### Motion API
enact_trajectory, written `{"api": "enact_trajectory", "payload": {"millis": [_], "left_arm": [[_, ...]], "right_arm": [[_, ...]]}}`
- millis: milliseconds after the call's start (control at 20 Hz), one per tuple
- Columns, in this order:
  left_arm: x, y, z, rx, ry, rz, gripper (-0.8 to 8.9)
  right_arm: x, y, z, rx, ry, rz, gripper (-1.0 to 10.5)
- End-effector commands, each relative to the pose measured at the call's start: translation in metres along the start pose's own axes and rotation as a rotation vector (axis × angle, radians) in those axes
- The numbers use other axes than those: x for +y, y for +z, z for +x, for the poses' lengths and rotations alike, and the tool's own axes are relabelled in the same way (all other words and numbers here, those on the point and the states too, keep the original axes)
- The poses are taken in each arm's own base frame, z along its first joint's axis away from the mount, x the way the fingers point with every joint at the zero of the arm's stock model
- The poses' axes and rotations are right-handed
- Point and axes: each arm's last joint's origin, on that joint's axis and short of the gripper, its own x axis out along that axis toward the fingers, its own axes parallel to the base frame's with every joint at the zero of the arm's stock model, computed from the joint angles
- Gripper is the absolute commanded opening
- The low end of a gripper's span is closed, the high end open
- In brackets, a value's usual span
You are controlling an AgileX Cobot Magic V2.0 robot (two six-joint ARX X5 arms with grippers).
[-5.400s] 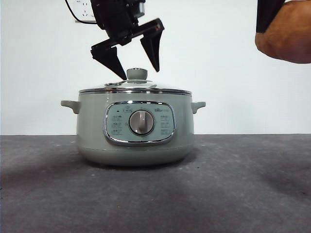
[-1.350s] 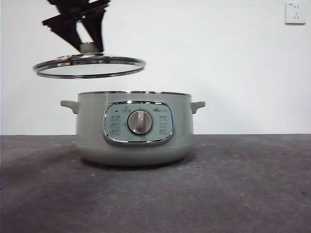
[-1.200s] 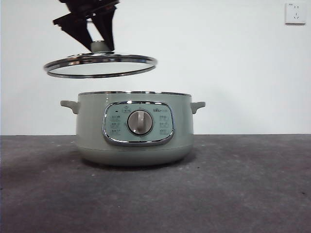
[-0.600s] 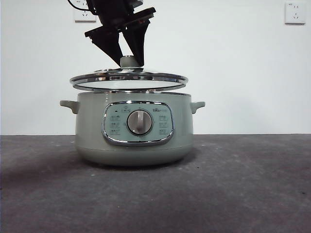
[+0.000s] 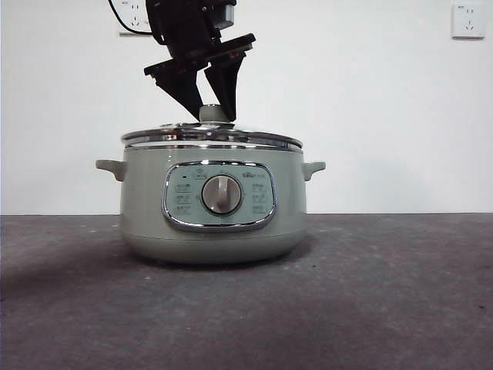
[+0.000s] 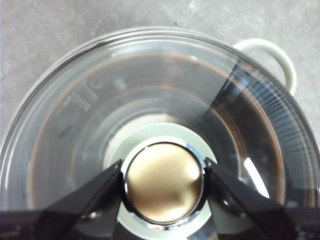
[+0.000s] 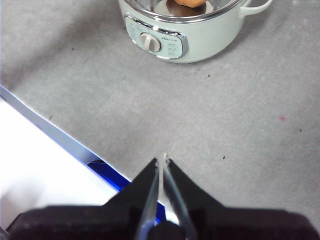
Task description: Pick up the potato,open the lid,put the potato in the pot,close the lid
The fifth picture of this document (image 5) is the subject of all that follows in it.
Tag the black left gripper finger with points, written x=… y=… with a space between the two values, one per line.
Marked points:
x=181 y=86
x=227 y=83

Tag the glass lid with green knob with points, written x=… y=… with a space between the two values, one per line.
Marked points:
x=169 y=135

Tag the pale green electric pot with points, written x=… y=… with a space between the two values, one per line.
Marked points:
x=154 y=231

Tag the pale grey camera box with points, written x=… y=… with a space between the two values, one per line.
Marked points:
x=225 y=15

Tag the white wall socket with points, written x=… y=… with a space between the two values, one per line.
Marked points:
x=131 y=19
x=468 y=21

